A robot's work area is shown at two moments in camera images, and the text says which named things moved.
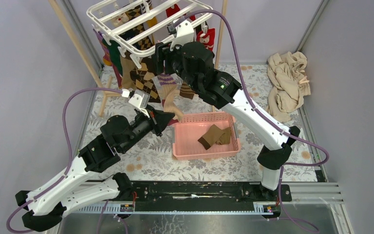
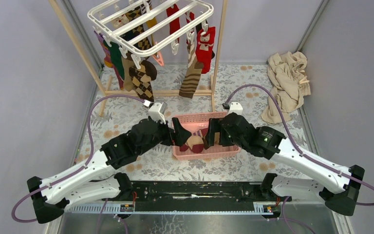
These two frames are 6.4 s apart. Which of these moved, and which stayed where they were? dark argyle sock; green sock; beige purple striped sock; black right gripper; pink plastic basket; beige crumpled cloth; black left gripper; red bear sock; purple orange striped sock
Moved: black right gripper; black left gripper; beige purple striped sock
Stayed: purple orange striped sock; red bear sock; pink plastic basket; beige crumpled cloth; dark argyle sock; green sock
